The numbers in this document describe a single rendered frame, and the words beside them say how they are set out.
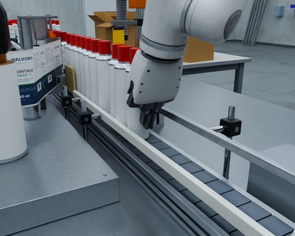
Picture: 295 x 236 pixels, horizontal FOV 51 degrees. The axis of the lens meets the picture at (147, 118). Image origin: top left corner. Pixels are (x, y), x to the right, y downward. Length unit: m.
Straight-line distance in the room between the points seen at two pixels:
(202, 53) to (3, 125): 2.05
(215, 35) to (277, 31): 11.45
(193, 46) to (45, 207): 2.05
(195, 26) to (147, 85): 0.15
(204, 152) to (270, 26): 11.41
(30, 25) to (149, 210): 0.76
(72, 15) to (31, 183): 9.31
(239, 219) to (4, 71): 0.46
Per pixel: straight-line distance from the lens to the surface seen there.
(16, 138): 0.66
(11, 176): 0.61
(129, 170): 0.66
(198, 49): 2.49
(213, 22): 0.48
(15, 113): 0.65
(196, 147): 0.80
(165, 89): 0.60
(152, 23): 0.53
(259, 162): 0.47
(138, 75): 0.57
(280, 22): 11.86
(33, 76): 0.87
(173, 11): 0.51
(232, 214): 0.43
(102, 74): 0.83
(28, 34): 1.15
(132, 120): 0.68
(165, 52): 0.54
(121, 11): 0.96
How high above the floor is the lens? 1.16
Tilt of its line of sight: 19 degrees down
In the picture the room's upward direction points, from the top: straight up
